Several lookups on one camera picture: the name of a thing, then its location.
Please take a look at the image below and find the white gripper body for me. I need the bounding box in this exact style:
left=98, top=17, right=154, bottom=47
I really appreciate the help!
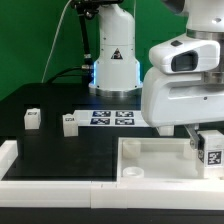
left=141, top=68, right=224, bottom=127

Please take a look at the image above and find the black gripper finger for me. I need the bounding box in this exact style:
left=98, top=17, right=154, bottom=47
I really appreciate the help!
left=185, top=124, right=204, bottom=150

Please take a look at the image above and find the white square tabletop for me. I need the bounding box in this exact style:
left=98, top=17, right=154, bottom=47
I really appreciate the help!
left=117, top=138, right=204, bottom=180

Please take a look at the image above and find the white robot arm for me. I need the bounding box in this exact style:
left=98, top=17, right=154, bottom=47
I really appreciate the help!
left=89, top=0, right=224, bottom=131

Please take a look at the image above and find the white U-shaped obstacle fence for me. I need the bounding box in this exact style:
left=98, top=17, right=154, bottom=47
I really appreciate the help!
left=0, top=141, right=224, bottom=210

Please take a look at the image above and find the white marker base plate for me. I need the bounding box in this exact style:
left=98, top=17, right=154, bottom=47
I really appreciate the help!
left=74, top=110, right=148, bottom=127

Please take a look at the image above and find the black cable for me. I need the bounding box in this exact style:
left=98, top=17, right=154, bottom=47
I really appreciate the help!
left=45, top=65, right=94, bottom=84

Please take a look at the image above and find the white cable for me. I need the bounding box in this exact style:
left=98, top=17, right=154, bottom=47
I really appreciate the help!
left=41, top=0, right=73, bottom=84

